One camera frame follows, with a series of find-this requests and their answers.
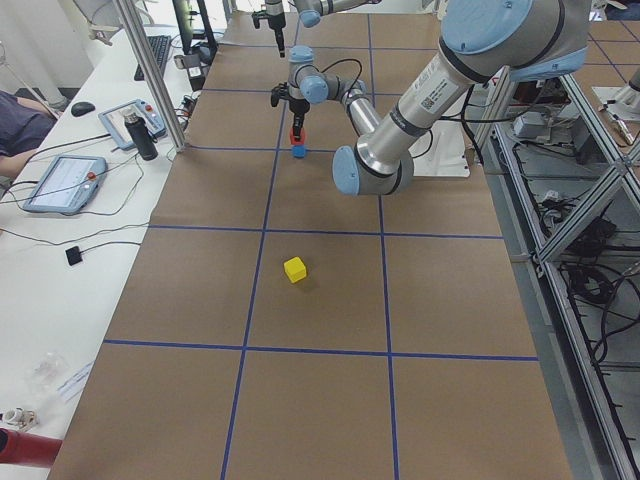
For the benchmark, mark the teach pendant tablet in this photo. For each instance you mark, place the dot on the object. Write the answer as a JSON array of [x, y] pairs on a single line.
[[116, 122], [69, 183]]

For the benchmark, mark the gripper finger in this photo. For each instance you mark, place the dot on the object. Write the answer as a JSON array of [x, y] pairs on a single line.
[[280, 42], [298, 122]]

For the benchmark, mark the red cylinder object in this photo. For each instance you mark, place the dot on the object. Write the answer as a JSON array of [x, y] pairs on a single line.
[[26, 449]]

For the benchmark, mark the black water bottle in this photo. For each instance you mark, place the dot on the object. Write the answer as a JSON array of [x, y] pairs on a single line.
[[140, 135]]

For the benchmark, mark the seated person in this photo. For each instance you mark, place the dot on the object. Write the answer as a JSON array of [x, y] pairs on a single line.
[[25, 123]]

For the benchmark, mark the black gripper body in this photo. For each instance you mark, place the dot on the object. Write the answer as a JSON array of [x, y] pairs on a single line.
[[273, 16], [298, 106]]

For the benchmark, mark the near teach pendant tablet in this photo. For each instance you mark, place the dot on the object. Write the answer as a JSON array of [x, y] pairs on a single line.
[[69, 183]]

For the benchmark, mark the black keyboard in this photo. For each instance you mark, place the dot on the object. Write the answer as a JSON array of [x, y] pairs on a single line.
[[160, 46]]

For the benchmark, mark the small black square pad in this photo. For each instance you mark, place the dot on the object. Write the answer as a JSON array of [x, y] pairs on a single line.
[[74, 255]]

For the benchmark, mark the black computer mouse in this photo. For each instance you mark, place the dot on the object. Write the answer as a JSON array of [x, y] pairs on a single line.
[[82, 108]]

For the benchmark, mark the red cube block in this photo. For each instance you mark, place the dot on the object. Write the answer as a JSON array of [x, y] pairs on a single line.
[[297, 137]]

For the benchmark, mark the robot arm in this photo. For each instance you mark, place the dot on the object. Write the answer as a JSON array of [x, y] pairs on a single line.
[[310, 13], [534, 39]]

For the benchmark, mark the blue cube block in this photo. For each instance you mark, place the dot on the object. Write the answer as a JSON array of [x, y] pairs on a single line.
[[298, 151]]

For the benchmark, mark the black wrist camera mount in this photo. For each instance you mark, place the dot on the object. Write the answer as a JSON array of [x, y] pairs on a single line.
[[258, 17]]

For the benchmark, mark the white camera pillar mount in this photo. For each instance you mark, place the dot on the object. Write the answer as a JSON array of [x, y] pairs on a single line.
[[441, 152]]

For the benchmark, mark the far teach pendant tablet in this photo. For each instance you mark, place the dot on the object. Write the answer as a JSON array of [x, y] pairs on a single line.
[[116, 122]]

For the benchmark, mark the yellow cube block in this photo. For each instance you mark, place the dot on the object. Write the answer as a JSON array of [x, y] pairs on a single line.
[[295, 269]]

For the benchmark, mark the aluminium frame post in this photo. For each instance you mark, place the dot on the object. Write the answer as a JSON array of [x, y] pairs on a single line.
[[144, 55]]

